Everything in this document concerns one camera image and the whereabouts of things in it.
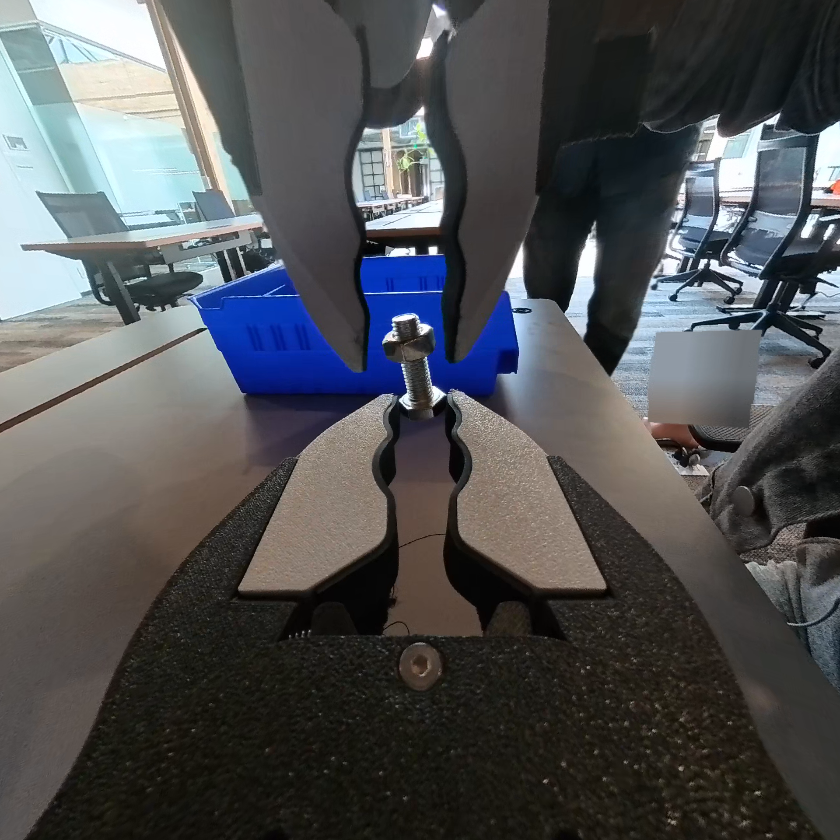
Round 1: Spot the wooden office desk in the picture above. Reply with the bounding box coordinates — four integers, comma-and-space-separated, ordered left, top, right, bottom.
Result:
364, 200, 447, 257
20, 215, 266, 326

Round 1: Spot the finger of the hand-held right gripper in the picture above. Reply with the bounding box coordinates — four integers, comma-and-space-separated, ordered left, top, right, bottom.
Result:
161, 0, 372, 374
428, 0, 550, 364

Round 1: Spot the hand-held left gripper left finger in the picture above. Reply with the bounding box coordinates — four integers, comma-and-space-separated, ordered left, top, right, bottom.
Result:
238, 392, 403, 598

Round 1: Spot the silver hex nut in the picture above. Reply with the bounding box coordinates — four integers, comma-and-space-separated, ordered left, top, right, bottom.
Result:
382, 326, 438, 363

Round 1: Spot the black mesh office chair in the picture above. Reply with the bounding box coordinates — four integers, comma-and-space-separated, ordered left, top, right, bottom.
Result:
651, 157, 746, 304
36, 190, 204, 326
192, 189, 253, 224
686, 125, 840, 368

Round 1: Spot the blue plastic bin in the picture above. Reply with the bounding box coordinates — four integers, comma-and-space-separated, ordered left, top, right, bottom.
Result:
189, 255, 519, 396

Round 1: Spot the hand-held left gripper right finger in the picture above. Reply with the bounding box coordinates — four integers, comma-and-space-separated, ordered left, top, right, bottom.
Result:
445, 390, 609, 598

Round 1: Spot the silver threaded bolt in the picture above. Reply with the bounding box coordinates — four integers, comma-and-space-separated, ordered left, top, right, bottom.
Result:
387, 314, 448, 421

